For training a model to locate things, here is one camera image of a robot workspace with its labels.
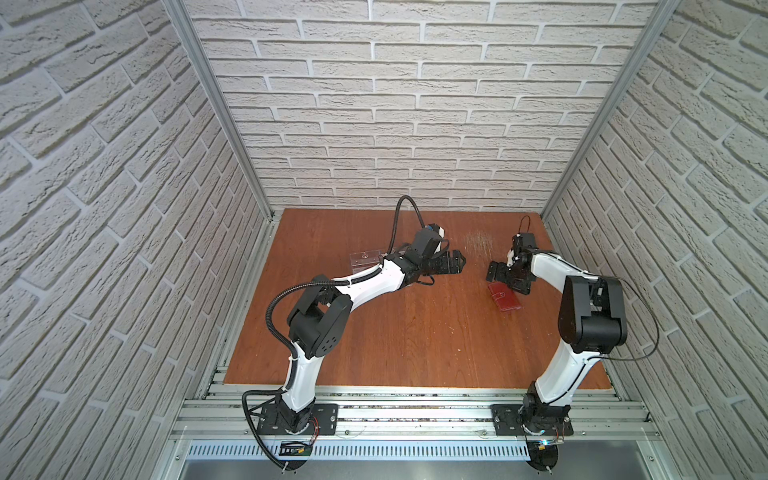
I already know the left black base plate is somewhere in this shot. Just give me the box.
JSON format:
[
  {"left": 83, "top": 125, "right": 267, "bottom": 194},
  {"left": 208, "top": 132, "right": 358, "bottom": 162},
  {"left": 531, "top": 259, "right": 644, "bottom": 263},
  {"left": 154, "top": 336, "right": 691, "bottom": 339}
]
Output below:
[{"left": 256, "top": 403, "right": 339, "bottom": 436}]

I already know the red leather card holder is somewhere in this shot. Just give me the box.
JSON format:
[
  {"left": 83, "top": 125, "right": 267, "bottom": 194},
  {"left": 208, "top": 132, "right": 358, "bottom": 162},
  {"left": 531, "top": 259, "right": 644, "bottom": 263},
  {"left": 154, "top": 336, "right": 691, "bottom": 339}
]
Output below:
[{"left": 488, "top": 282, "right": 522, "bottom": 312}]

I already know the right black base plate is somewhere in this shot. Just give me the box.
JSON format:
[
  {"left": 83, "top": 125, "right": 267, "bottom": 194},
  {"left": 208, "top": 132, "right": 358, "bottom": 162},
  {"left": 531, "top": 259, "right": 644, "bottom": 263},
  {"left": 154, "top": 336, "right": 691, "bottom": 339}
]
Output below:
[{"left": 490, "top": 404, "right": 574, "bottom": 437}]

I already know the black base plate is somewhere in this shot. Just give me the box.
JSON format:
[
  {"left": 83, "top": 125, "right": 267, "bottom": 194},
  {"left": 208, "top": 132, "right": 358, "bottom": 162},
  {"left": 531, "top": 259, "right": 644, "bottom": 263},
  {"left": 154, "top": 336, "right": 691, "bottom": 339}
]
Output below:
[
  {"left": 256, "top": 403, "right": 339, "bottom": 436},
  {"left": 490, "top": 404, "right": 574, "bottom": 437}
]

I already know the left black corrugated cable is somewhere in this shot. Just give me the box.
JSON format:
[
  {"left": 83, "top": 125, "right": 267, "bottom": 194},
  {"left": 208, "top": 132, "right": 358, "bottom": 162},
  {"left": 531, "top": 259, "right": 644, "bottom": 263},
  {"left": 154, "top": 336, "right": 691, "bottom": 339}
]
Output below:
[{"left": 241, "top": 194, "right": 427, "bottom": 472}]

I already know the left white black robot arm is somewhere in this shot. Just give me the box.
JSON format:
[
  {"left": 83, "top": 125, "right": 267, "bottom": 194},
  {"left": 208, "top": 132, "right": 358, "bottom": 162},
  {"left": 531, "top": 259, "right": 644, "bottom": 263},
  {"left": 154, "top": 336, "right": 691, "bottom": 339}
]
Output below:
[{"left": 277, "top": 224, "right": 466, "bottom": 433}]

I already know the clear acrylic card organizer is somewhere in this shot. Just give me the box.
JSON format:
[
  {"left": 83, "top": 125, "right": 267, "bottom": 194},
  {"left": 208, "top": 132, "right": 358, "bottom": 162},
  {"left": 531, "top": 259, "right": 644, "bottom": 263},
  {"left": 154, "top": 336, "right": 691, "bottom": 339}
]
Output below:
[{"left": 349, "top": 249, "right": 385, "bottom": 274}]

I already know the aluminium mounting rail frame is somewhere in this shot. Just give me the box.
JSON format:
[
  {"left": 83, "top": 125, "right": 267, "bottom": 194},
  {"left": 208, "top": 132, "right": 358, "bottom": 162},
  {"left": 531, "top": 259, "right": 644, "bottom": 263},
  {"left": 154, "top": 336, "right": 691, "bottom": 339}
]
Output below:
[{"left": 153, "top": 375, "right": 677, "bottom": 479}]

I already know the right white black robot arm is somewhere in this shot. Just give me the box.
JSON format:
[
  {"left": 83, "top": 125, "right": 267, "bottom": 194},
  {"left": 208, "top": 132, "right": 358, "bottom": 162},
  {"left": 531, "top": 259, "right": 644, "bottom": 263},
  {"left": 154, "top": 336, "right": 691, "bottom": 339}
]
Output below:
[{"left": 486, "top": 233, "right": 628, "bottom": 435}]

